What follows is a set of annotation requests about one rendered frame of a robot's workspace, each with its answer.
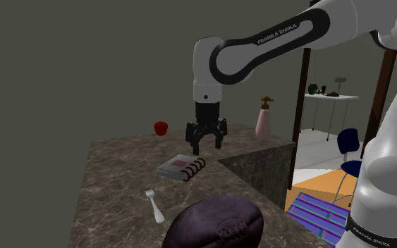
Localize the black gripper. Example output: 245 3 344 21
185 101 228 156

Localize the grey spiral notebook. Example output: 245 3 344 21
156 154 207 182

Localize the red apple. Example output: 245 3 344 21
153 120 169 137

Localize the pink soap dispenser bottle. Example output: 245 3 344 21
255 96 275 137

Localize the dark purple rugby ball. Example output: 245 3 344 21
161 194 265 248

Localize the white fork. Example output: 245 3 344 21
145 189 166 225

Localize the white table with items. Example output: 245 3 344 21
299 77 360 142

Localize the purple striped rug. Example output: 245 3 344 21
286 192 351 248

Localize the blue chair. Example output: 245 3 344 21
331 128 364 209

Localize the dark brown door frame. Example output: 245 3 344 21
287 30 397 191

